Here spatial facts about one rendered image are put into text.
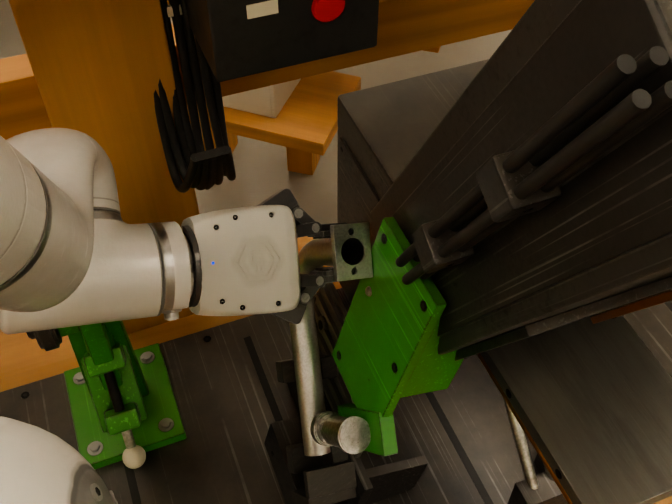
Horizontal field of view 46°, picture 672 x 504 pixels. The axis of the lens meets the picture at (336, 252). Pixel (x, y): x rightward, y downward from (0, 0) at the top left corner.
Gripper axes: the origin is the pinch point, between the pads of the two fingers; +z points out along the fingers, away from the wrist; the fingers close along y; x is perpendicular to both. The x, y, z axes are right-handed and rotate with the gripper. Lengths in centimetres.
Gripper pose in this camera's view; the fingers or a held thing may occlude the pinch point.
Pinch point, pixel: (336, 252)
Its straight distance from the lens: 79.0
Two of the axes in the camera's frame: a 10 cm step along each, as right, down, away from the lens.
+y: -0.8, -10.0, -0.4
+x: -4.4, 0.0, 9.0
